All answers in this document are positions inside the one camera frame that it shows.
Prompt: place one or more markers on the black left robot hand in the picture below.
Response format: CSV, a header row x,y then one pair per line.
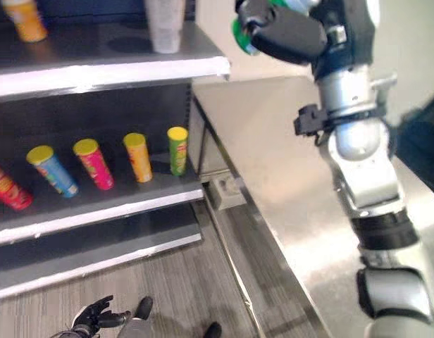
x,y
93,317

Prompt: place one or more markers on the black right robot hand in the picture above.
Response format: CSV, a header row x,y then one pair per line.
x,y
291,35

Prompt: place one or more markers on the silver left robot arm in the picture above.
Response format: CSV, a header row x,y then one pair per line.
x,y
74,332

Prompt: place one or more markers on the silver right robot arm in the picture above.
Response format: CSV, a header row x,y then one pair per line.
x,y
365,176

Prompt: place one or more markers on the robot left silver leg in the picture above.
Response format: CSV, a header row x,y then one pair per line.
x,y
132,329

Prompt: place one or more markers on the robot left dark foot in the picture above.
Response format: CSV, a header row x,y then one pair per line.
x,y
144,307

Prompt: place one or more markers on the robot dark foot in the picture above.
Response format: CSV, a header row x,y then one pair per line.
x,y
144,307
214,331

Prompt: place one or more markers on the gray metal shelving unit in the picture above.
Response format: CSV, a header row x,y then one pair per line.
x,y
97,207

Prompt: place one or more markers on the robot right dark foot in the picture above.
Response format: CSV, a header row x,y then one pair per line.
x,y
214,331

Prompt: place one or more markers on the stainless steel table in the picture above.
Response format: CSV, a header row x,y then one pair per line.
x,y
273,158

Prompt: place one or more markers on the white paper cup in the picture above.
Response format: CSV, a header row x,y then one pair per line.
x,y
165,24

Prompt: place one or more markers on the blue chips can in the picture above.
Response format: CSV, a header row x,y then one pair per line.
x,y
55,172

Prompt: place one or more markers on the pink chips can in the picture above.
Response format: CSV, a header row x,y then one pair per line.
x,y
95,165

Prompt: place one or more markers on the red chips can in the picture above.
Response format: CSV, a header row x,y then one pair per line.
x,y
7,190

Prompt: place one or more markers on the green chips can yellow lid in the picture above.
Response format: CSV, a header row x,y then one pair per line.
x,y
178,151

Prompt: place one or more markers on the orange chips can yellow lid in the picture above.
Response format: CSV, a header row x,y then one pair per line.
x,y
139,158

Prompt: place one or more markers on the gray metal shelf foot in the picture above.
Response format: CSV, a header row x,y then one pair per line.
x,y
227,192

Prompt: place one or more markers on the dark teal object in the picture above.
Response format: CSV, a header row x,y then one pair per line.
x,y
423,151

